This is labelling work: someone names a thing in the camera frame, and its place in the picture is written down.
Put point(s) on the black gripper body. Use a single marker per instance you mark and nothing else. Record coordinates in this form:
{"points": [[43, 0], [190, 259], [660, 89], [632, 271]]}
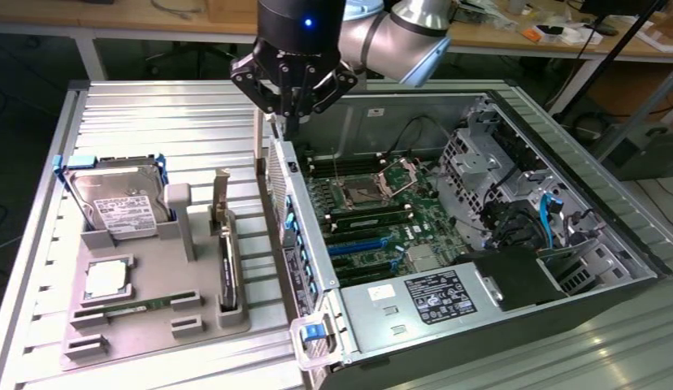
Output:
{"points": [[298, 36]]}

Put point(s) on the Nvidia graphics card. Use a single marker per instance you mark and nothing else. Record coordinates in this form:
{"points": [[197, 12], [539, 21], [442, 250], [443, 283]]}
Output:
{"points": [[227, 268]]}

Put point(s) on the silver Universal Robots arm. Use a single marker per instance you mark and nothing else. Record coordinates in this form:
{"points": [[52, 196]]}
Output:
{"points": [[402, 36]]}

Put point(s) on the thin socket locking lever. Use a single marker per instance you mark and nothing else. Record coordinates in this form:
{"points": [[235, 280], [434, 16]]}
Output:
{"points": [[335, 162]]}

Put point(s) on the metal socket cover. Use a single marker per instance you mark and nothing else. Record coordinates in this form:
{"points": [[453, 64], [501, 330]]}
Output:
{"points": [[398, 172]]}

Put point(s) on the CPU socket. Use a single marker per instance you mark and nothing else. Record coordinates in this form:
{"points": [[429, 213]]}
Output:
{"points": [[361, 191]]}

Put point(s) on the wooden desk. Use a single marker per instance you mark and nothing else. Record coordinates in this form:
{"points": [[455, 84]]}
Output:
{"points": [[125, 22]]}

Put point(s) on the perforated metal disk bay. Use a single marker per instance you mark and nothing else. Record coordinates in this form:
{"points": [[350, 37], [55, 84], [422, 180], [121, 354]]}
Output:
{"points": [[471, 162]]}

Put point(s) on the green Dell motherboard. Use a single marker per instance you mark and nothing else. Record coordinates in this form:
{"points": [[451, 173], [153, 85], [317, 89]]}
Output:
{"points": [[413, 207]]}

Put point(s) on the black installed RAM stick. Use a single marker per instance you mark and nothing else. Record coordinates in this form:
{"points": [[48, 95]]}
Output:
{"points": [[369, 221]]}

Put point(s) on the hard disk with blue carrier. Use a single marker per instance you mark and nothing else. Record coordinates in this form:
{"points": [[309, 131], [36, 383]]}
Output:
{"points": [[119, 203]]}

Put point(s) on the blue expansion slot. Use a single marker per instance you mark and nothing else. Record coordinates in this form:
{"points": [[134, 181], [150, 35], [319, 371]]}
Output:
{"points": [[358, 246]]}

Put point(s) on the long black expansion slot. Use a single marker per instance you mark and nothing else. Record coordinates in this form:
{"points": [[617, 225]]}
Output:
{"points": [[363, 271]]}

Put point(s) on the silver chipset heatsink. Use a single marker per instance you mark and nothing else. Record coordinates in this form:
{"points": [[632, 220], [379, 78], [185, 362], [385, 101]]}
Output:
{"points": [[423, 260]]}

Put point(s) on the white orange desk item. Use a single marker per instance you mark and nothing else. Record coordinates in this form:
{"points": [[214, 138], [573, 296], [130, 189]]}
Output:
{"points": [[578, 37]]}

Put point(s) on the black tripod pole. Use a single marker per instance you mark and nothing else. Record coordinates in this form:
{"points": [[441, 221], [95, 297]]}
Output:
{"points": [[613, 52]]}

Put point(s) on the black monitor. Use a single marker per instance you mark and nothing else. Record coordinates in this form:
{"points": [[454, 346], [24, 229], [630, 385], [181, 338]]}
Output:
{"points": [[608, 6]]}

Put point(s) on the silver CPU chip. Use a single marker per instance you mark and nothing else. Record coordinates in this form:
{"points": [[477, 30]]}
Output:
{"points": [[106, 280]]}

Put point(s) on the black plastic air shroud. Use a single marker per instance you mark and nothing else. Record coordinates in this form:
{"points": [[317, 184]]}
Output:
{"points": [[505, 276]]}

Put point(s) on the green RAM stick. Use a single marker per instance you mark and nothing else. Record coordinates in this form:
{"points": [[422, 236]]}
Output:
{"points": [[153, 303]]}

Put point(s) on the grey power supply unit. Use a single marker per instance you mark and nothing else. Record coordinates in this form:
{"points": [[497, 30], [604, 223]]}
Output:
{"points": [[379, 325]]}

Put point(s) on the grey latch with blue tab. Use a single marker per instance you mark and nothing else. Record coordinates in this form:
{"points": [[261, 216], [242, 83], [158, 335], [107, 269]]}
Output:
{"points": [[311, 331]]}

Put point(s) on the dark grey floor box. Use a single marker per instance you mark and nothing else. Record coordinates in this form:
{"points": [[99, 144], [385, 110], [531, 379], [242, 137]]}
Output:
{"points": [[650, 156]]}

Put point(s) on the grey parts rack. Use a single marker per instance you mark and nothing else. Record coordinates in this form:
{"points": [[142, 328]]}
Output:
{"points": [[153, 337]]}

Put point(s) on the black open PC case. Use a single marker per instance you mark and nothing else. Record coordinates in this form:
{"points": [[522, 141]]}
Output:
{"points": [[586, 325]]}

